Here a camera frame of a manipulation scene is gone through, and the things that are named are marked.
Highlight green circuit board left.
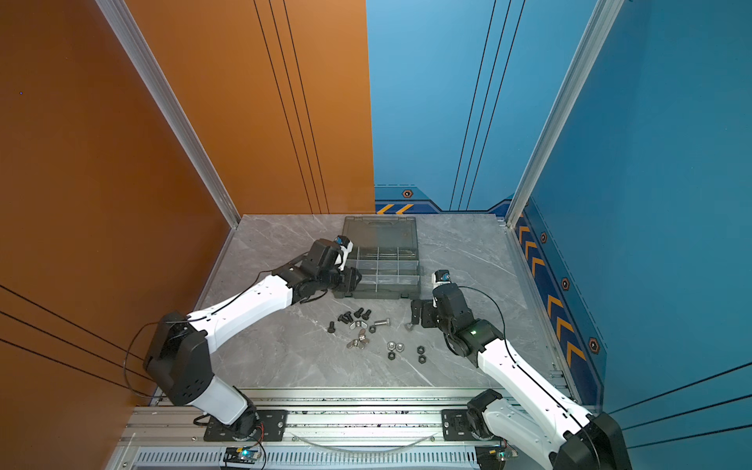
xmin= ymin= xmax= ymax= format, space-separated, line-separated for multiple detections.
xmin=221 ymin=446 xmax=264 ymax=469

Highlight green circuit board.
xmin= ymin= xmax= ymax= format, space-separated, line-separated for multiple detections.
xmin=221 ymin=446 xmax=264 ymax=469
xmin=475 ymin=446 xmax=519 ymax=470

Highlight aluminium corner post right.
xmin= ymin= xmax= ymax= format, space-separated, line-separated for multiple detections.
xmin=505 ymin=0 xmax=625 ymax=229

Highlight aluminium corner post left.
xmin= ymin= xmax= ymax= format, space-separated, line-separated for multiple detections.
xmin=96 ymin=0 xmax=241 ymax=229

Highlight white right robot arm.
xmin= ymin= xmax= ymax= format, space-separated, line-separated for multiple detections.
xmin=410 ymin=282 xmax=632 ymax=469

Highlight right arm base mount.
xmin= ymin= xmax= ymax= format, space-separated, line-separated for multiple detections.
xmin=441 ymin=389 xmax=503 ymax=442

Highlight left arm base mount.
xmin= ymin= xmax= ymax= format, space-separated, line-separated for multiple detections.
xmin=203 ymin=394 xmax=289 ymax=443

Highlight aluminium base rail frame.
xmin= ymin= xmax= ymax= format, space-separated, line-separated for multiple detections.
xmin=108 ymin=386 xmax=544 ymax=469

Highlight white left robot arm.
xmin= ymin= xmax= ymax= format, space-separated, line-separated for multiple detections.
xmin=143 ymin=235 xmax=362 ymax=440

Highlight green circuit board right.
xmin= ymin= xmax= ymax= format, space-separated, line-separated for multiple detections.
xmin=475 ymin=446 xmax=519 ymax=470

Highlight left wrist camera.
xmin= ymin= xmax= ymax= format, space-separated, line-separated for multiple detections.
xmin=335 ymin=235 xmax=354 ymax=270

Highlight grey plastic organizer box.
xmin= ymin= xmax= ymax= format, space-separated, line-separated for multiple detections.
xmin=343 ymin=215 xmax=421 ymax=300

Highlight aluminium corner post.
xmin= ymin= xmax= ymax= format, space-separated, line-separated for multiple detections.
xmin=505 ymin=0 xmax=625 ymax=229
xmin=96 ymin=0 xmax=241 ymax=229

